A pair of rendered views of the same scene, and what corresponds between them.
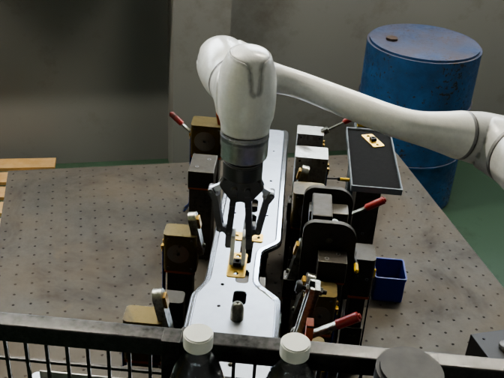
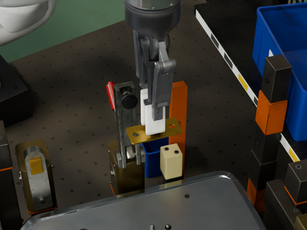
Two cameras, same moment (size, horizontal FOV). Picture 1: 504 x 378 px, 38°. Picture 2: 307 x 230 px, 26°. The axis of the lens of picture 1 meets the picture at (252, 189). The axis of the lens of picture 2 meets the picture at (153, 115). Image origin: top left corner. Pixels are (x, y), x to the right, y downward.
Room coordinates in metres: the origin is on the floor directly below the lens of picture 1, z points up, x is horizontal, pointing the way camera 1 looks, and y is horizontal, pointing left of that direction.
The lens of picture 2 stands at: (1.48, 0.74, 1.96)
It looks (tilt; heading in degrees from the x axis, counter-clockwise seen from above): 42 degrees down; 250
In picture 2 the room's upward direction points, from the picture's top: straight up
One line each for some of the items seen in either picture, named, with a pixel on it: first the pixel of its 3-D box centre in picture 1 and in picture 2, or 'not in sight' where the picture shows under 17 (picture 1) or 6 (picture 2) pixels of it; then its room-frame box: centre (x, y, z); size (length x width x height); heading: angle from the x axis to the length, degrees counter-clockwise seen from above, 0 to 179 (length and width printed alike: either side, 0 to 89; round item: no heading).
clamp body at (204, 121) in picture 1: (202, 167); not in sight; (2.28, 0.18, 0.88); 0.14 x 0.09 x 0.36; 88
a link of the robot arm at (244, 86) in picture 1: (245, 87); not in sight; (1.23, 0.02, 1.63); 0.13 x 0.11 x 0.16; 18
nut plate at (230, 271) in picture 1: (237, 262); (154, 128); (1.22, 0.02, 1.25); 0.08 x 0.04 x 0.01; 178
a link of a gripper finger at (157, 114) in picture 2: (224, 235); (159, 109); (1.22, 0.05, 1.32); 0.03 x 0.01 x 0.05; 88
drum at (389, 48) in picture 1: (410, 118); not in sight; (3.76, -0.85, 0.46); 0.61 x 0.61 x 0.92
